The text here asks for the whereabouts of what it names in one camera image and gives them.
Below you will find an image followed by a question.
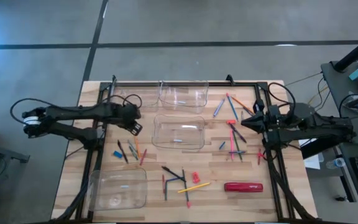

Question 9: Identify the blue pencil pink eraser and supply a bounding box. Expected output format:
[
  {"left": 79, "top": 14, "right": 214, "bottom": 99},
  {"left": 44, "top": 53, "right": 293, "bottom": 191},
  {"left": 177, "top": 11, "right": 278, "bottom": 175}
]
[{"left": 225, "top": 92, "right": 239, "bottom": 122}]

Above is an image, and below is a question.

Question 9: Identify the white paper sheet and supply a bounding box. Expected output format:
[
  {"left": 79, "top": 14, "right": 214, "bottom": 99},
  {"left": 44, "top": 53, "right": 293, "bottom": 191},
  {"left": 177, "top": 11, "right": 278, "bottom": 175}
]
[{"left": 298, "top": 138, "right": 323, "bottom": 170}]

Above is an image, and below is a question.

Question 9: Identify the orange crayon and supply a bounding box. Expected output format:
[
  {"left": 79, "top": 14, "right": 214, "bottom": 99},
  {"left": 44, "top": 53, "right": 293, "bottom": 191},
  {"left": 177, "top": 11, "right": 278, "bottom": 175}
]
[{"left": 134, "top": 136, "right": 141, "bottom": 159}]

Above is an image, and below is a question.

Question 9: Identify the black desk leg beam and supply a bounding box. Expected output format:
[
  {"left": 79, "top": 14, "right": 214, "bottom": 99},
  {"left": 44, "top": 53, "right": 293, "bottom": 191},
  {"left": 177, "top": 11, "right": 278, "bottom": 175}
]
[{"left": 300, "top": 136, "right": 343, "bottom": 159}]

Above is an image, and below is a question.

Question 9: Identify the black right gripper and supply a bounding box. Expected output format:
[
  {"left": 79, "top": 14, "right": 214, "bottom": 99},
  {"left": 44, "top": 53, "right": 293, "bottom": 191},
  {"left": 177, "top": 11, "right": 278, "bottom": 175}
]
[{"left": 241, "top": 99, "right": 291, "bottom": 141}]

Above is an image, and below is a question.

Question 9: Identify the grey-green crayon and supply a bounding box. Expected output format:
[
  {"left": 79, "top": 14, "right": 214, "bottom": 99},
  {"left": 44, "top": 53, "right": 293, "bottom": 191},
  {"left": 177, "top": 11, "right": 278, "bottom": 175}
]
[{"left": 128, "top": 145, "right": 139, "bottom": 161}]

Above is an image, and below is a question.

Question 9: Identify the small red clamp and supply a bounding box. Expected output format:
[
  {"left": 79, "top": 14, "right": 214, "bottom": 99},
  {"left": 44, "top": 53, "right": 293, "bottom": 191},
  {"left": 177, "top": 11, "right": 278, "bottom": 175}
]
[{"left": 256, "top": 148, "right": 267, "bottom": 166}]

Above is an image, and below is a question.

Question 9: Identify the red stapler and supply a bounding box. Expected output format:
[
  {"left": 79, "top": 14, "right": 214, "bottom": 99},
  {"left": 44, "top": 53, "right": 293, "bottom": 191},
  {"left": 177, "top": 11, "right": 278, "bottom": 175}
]
[{"left": 223, "top": 182, "right": 264, "bottom": 193}]

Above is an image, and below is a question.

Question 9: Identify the translucent purple pen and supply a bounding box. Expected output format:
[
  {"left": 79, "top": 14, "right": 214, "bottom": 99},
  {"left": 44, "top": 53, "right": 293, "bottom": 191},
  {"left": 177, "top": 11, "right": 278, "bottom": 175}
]
[{"left": 213, "top": 98, "right": 226, "bottom": 118}]

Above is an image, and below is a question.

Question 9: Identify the clear water bottle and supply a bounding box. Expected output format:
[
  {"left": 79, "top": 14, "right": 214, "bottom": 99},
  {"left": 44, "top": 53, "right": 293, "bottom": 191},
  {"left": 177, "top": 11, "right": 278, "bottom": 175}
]
[{"left": 325, "top": 157, "right": 346, "bottom": 170}]

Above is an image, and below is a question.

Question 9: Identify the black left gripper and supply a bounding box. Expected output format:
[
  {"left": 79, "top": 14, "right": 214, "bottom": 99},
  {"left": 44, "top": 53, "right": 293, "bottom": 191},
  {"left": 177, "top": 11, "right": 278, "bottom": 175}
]
[{"left": 116, "top": 103, "right": 144, "bottom": 137}]

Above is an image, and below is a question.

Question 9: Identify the black pole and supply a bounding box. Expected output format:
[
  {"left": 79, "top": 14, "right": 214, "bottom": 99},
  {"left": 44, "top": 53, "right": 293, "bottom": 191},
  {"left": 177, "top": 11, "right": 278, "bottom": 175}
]
[{"left": 333, "top": 29, "right": 358, "bottom": 73}]

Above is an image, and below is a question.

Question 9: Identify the green pencil pink eraser cap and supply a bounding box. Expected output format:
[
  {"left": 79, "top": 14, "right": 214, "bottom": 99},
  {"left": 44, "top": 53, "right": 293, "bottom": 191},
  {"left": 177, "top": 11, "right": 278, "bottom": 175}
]
[{"left": 181, "top": 167, "right": 192, "bottom": 209}]

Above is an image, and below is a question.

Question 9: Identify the clear plastic bin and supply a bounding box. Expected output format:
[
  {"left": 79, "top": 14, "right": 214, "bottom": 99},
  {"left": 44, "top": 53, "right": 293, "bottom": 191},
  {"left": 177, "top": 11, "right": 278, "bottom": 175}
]
[
  {"left": 151, "top": 113, "right": 206, "bottom": 151},
  {"left": 86, "top": 167, "right": 149, "bottom": 212},
  {"left": 158, "top": 80, "right": 210, "bottom": 114},
  {"left": 112, "top": 81, "right": 162, "bottom": 110}
]

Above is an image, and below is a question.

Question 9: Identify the orange pencil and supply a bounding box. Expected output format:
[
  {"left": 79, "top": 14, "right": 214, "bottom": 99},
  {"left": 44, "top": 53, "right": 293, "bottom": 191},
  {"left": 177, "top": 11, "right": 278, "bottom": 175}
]
[{"left": 231, "top": 95, "right": 256, "bottom": 116}]

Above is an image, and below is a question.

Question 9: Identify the yellow pencil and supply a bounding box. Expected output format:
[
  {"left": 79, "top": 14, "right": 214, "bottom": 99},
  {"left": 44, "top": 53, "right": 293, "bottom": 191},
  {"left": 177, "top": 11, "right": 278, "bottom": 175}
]
[{"left": 177, "top": 182, "right": 212, "bottom": 194}]

